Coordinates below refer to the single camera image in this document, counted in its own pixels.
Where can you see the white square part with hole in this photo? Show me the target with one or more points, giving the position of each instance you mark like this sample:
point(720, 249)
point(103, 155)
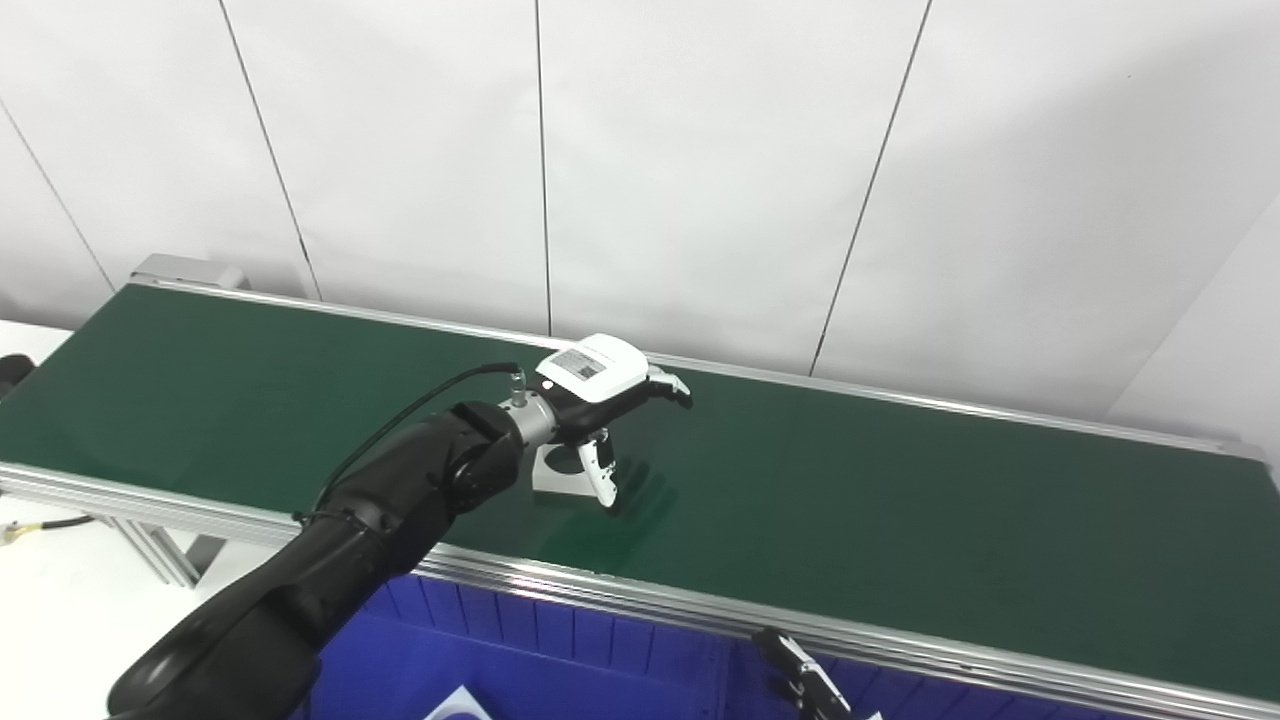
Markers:
point(560, 482)
point(458, 708)

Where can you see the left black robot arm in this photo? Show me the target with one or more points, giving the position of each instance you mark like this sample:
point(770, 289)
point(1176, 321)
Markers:
point(350, 540)

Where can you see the blue plastic bin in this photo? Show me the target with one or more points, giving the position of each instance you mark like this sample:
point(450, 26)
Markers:
point(500, 650)
point(900, 700)

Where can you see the aluminium conveyor leg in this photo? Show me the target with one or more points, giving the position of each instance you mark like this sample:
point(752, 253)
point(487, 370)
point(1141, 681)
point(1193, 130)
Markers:
point(165, 550)

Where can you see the green conveyor belt aluminium frame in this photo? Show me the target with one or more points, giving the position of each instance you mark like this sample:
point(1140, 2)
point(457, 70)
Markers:
point(900, 500)

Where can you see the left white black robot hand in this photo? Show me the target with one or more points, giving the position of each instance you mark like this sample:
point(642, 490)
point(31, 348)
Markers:
point(595, 370)

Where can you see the grey conveyor end housing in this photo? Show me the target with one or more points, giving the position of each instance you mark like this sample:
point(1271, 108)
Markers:
point(185, 270)

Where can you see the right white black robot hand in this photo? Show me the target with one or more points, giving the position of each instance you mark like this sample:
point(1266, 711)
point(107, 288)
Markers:
point(805, 690)

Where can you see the small black cylinder part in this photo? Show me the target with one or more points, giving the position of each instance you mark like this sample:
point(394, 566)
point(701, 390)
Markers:
point(14, 375)

